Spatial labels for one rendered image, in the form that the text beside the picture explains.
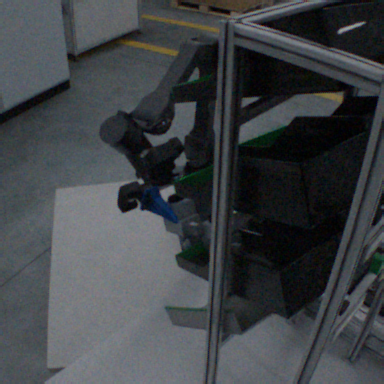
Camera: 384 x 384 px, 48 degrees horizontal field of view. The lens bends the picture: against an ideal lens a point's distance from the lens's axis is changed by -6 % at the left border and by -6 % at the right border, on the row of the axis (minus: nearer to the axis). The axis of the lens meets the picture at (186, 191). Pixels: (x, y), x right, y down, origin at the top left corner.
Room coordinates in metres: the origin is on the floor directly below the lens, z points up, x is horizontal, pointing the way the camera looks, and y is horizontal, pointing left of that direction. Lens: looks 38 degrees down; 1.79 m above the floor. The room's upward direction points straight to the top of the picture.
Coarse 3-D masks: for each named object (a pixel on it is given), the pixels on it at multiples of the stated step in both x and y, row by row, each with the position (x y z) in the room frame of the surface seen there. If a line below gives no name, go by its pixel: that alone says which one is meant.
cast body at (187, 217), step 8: (168, 200) 0.65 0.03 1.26; (176, 200) 0.64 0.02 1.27; (184, 200) 0.64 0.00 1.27; (176, 208) 0.62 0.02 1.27; (184, 208) 0.63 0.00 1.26; (192, 208) 0.63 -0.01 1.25; (184, 216) 0.62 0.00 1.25; (192, 216) 0.62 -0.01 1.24; (168, 224) 0.63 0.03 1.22; (176, 224) 0.61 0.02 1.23; (184, 224) 0.61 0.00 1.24; (192, 224) 0.61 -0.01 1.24; (200, 224) 0.62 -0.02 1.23; (176, 232) 0.61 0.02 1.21; (184, 232) 0.60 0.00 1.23; (192, 232) 0.60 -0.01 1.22; (200, 232) 0.60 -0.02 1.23
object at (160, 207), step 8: (144, 192) 0.63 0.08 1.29; (152, 192) 0.64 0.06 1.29; (144, 200) 0.64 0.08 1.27; (152, 200) 0.65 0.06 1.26; (160, 200) 0.63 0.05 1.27; (144, 208) 0.65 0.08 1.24; (152, 208) 0.64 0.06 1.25; (160, 208) 0.63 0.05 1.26; (168, 208) 0.62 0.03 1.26; (168, 216) 0.62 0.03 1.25; (176, 216) 0.61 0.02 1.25
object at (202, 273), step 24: (264, 240) 0.56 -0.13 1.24; (288, 240) 0.52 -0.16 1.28; (312, 240) 0.48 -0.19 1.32; (336, 240) 0.43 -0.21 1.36; (192, 264) 0.52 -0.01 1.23; (240, 264) 0.43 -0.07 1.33; (264, 264) 0.40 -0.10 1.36; (288, 264) 0.38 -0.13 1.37; (312, 264) 0.40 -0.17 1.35; (240, 288) 0.42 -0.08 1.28; (264, 288) 0.39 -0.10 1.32; (288, 288) 0.37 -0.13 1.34; (312, 288) 0.38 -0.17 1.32; (288, 312) 0.35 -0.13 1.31
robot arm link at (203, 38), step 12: (204, 36) 1.01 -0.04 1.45; (216, 36) 1.01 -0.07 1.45; (204, 60) 0.99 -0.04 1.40; (204, 72) 0.99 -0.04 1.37; (204, 108) 0.97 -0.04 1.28; (204, 120) 0.97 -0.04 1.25; (192, 132) 0.97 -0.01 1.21; (204, 132) 0.96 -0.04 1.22; (192, 144) 0.95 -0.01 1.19; (204, 144) 0.94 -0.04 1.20; (192, 156) 0.96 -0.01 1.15; (204, 156) 0.93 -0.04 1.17
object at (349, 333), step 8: (320, 296) 0.66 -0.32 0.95; (312, 304) 0.67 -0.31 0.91; (320, 304) 0.66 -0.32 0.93; (304, 312) 0.68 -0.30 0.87; (312, 312) 0.67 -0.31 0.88; (360, 312) 0.60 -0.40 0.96; (352, 320) 0.60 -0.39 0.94; (360, 320) 0.58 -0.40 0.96; (376, 320) 0.58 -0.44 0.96; (344, 328) 0.60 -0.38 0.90; (352, 328) 0.59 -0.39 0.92; (376, 328) 0.55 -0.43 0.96; (344, 336) 0.60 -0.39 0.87; (352, 336) 0.58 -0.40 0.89; (368, 336) 0.56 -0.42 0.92; (376, 336) 0.55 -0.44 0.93; (352, 344) 0.58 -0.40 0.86; (368, 344) 0.55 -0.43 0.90; (376, 344) 0.54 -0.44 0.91; (368, 352) 0.55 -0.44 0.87; (376, 352) 0.53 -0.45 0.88; (376, 360) 0.53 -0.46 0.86
